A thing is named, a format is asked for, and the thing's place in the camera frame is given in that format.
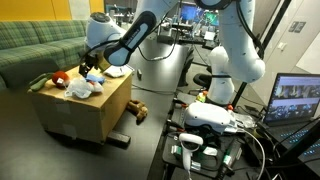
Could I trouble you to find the white VR headset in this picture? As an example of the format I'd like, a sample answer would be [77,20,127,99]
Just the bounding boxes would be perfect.
[182,101,238,135]

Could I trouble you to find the white cable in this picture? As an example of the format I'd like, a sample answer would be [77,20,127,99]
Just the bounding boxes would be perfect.
[238,128,267,180]

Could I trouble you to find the white paper sheet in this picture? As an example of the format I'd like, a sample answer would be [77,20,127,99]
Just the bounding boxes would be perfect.
[204,30,217,42]

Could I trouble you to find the blue computer monitor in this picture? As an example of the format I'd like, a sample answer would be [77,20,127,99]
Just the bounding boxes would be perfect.
[179,3,206,23]

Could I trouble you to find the brown cardboard box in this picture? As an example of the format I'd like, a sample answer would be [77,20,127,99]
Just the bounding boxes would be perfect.
[28,64,134,145]

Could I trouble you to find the black diagonal frame pole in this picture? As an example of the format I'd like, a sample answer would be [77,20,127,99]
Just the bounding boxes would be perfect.
[231,0,291,108]

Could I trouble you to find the small yellow-green bottle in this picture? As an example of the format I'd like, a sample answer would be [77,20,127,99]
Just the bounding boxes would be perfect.
[195,90,208,104]

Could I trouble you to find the dark wall switch panel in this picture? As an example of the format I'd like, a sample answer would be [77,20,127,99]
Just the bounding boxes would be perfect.
[288,20,308,33]

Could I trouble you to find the blue sponge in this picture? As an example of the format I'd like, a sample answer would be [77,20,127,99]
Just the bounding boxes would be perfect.
[85,73,106,85]

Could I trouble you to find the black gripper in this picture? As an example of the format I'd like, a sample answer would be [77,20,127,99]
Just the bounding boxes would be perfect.
[78,54,102,78]

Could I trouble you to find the green plush vegetable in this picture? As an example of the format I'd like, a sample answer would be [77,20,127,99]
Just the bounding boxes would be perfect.
[29,72,56,92]

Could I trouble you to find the white VR controller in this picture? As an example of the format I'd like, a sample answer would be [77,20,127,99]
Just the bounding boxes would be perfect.
[178,133,204,174]

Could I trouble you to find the brown moose plush toy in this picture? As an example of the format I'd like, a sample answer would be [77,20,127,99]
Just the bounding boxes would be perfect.
[125,99,149,123]

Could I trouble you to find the clear plastic bag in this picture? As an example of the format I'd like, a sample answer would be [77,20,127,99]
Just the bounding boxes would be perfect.
[233,111,258,129]

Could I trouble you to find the black laptop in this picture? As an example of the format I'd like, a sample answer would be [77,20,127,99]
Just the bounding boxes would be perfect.
[258,72,320,174]

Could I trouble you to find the red round plush toy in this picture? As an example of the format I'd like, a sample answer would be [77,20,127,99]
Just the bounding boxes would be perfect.
[51,70,71,89]

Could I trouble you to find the green plaid sofa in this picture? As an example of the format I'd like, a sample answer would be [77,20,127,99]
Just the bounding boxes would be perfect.
[0,19,89,91]

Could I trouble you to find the black office chair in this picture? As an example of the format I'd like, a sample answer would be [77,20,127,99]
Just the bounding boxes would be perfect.
[192,64,218,91]

